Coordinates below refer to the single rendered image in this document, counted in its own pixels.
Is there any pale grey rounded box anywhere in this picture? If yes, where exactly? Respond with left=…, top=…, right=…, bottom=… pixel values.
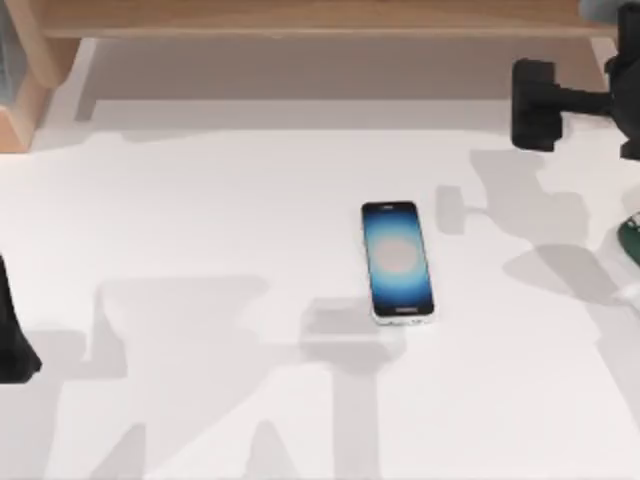
left=578, top=0, right=621, bottom=23

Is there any dark green and white object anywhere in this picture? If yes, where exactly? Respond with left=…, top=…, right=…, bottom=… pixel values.
left=615, top=208, right=640, bottom=269

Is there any black smartphone with blue screen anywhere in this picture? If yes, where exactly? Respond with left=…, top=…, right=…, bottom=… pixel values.
left=360, top=200, right=437, bottom=326

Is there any pale wooden shelf unit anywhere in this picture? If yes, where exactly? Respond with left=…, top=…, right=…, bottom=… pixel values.
left=0, top=0, right=622, bottom=153

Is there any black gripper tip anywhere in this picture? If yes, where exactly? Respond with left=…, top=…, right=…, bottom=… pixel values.
left=0, top=254, right=43, bottom=386

